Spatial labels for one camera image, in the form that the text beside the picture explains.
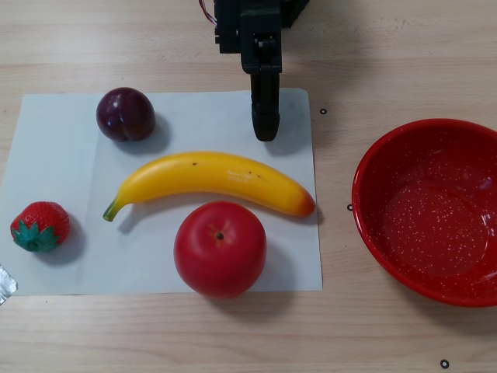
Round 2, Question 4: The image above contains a white paper sheet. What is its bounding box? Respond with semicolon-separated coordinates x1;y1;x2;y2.
0;88;324;297

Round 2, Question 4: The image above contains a red plastic strawberry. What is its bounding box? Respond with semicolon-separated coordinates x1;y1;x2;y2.
10;200;71;254

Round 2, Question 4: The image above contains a red plastic apple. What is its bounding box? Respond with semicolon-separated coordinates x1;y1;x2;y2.
173;200;268;300

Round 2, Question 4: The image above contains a grey duct tape piece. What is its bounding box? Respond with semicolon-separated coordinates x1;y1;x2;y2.
0;263;19;308

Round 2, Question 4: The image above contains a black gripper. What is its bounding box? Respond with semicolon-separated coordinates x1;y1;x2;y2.
212;0;283;143

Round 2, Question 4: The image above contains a red speckled bowl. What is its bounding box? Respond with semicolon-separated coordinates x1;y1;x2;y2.
351;118;497;309

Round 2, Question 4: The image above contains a red white black servo cable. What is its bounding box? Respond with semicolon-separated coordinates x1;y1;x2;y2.
199;0;218;26

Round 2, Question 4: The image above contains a purple plastic plum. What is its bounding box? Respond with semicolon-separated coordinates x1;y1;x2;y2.
96;87;156;143

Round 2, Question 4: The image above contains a yellow plastic banana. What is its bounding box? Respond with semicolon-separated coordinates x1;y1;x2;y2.
102;151;317;223

